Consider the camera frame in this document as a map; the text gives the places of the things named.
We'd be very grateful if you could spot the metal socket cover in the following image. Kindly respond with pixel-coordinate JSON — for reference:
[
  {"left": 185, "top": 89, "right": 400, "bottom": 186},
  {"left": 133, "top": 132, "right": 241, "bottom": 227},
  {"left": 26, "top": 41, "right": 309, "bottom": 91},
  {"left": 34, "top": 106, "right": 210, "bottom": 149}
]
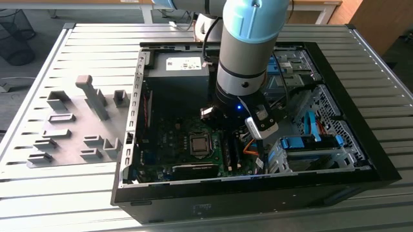
[{"left": 189, "top": 130, "right": 213, "bottom": 157}]

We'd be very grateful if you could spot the silver CPU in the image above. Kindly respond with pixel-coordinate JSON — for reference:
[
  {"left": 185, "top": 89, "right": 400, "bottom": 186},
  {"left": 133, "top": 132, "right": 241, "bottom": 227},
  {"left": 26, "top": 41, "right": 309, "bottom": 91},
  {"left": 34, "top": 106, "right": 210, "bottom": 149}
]
[{"left": 192, "top": 136, "right": 209, "bottom": 150}]

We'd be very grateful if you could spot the CPU socket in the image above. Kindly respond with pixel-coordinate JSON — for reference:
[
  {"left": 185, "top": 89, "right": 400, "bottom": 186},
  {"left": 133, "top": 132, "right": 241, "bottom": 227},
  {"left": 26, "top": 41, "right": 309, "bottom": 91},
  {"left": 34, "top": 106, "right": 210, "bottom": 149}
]
[{"left": 189, "top": 130, "right": 213, "bottom": 157}]

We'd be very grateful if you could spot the grey power supply unit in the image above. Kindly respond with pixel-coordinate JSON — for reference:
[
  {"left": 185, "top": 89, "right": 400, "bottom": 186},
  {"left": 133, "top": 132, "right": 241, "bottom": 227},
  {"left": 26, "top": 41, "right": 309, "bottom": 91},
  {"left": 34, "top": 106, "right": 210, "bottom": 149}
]
[{"left": 144, "top": 51, "right": 221, "bottom": 114}]

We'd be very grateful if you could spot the blue empty disk carrier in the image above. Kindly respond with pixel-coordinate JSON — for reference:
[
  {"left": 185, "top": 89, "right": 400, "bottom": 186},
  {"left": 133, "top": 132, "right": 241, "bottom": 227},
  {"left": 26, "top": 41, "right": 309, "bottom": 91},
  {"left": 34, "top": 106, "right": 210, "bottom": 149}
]
[{"left": 267, "top": 55, "right": 281, "bottom": 74}]

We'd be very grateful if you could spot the green motherboard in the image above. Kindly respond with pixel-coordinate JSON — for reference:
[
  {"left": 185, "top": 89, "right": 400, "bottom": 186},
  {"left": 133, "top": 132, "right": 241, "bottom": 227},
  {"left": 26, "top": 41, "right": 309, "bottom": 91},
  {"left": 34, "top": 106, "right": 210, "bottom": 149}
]
[{"left": 136, "top": 111, "right": 260, "bottom": 181}]

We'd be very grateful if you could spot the blue carrier with disk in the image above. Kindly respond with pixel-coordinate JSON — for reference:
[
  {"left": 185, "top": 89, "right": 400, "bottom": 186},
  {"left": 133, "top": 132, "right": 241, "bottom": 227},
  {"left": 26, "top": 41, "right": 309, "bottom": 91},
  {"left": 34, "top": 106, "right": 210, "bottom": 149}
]
[{"left": 280, "top": 134, "right": 344, "bottom": 148}]

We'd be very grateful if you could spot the black graphics card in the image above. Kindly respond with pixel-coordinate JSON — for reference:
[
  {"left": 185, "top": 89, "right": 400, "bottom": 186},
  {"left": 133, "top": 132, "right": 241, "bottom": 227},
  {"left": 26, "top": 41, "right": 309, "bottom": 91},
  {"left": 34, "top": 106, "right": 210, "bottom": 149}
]
[{"left": 170, "top": 161, "right": 221, "bottom": 179}]

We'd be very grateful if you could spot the tall metal disk bay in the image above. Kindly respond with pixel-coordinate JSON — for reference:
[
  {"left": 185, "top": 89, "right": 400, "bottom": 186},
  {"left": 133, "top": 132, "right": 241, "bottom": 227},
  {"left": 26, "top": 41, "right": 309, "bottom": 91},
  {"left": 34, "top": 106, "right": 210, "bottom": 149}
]
[{"left": 264, "top": 48, "right": 324, "bottom": 103}]

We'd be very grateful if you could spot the low metal disk bay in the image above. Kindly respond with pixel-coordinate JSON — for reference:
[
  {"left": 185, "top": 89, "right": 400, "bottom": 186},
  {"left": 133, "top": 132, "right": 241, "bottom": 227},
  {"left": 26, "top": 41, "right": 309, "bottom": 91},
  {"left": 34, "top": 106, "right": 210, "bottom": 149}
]
[{"left": 267, "top": 134, "right": 368, "bottom": 173}]

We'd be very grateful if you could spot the black open PC case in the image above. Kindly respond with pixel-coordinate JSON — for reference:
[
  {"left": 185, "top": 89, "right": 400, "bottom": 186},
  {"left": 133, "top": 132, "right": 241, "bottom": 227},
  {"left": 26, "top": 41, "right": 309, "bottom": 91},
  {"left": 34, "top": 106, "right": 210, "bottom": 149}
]
[{"left": 110, "top": 41, "right": 402, "bottom": 223}]

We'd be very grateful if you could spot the grey parts rack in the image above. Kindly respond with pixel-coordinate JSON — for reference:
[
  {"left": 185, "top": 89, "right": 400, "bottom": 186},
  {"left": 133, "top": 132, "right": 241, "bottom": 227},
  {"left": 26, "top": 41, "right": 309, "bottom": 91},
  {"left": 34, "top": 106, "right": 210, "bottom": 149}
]
[{"left": 26, "top": 74, "right": 134, "bottom": 169}]

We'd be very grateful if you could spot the white desk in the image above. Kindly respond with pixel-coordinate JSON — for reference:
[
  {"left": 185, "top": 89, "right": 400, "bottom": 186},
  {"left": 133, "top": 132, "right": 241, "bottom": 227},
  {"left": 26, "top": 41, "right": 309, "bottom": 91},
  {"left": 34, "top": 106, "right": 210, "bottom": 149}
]
[{"left": 141, "top": 0, "right": 344, "bottom": 25}]

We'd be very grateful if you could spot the brown wooden cabinet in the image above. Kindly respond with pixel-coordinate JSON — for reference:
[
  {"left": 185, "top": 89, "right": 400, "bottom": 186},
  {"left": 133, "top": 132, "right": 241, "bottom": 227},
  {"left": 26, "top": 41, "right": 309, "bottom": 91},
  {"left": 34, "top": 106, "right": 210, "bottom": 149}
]
[{"left": 351, "top": 0, "right": 413, "bottom": 58}]

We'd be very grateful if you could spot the grey desk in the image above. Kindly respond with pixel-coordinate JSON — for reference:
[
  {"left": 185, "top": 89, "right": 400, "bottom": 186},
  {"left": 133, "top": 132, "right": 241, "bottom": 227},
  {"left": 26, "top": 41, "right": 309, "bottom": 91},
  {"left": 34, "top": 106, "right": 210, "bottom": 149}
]
[{"left": 0, "top": 0, "right": 144, "bottom": 19}]

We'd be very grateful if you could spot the white floor stand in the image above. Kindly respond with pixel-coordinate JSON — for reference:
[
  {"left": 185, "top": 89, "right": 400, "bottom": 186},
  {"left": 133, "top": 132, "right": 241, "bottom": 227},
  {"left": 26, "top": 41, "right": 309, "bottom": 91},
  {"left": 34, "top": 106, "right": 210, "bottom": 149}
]
[{"left": 0, "top": 76, "right": 38, "bottom": 93}]

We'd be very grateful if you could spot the black mesh waste basket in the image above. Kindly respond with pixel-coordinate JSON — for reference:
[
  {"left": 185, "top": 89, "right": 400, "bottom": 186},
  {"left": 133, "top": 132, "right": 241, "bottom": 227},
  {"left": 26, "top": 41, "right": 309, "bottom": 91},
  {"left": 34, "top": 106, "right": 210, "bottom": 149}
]
[{"left": 0, "top": 9, "right": 37, "bottom": 66}]

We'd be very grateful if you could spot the black camera bracket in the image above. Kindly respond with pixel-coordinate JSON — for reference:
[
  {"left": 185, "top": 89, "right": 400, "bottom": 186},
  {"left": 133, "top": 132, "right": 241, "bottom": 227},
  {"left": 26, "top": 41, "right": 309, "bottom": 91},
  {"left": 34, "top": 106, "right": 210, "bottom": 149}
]
[{"left": 238, "top": 95, "right": 276, "bottom": 129}]

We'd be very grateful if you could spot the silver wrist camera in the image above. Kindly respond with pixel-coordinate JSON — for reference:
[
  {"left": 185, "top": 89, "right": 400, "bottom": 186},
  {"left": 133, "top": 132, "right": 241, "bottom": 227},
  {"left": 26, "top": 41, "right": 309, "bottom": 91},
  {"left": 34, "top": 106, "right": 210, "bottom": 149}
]
[{"left": 245, "top": 115, "right": 280, "bottom": 140}]

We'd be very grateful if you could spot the orange wire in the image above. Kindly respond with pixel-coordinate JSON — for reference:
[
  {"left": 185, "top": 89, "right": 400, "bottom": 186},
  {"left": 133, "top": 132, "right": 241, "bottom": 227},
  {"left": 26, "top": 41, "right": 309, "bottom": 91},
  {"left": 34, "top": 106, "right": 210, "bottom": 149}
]
[{"left": 242, "top": 139, "right": 263, "bottom": 155}]

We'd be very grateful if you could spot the black camera cable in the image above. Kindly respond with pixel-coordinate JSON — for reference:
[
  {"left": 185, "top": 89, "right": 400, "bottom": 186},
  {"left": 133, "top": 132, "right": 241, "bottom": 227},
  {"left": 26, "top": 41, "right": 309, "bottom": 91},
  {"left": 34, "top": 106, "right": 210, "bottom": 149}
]
[{"left": 277, "top": 57, "right": 291, "bottom": 109}]

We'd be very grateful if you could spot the black wire bundle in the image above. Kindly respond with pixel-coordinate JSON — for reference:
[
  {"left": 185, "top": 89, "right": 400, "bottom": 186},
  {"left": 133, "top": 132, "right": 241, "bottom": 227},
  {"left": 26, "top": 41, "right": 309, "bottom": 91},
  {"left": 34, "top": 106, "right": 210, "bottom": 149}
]
[{"left": 268, "top": 83, "right": 316, "bottom": 114}]

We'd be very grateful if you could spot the red black twisted wire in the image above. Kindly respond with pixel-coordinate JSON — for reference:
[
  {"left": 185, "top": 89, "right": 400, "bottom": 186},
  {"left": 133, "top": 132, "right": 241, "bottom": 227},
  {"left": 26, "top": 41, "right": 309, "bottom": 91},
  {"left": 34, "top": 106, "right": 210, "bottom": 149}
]
[{"left": 145, "top": 90, "right": 153, "bottom": 125}]

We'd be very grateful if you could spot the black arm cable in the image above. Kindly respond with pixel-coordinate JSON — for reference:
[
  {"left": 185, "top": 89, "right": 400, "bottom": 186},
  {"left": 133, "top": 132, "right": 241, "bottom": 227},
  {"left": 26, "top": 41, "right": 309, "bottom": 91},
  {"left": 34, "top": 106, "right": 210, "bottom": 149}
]
[{"left": 202, "top": 18, "right": 225, "bottom": 66}]

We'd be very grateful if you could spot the blue flat wire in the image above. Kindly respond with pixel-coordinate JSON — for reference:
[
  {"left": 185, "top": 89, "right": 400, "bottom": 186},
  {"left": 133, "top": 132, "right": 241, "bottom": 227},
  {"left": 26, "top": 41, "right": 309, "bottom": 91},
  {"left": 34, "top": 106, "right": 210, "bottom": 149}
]
[{"left": 303, "top": 109, "right": 321, "bottom": 142}]

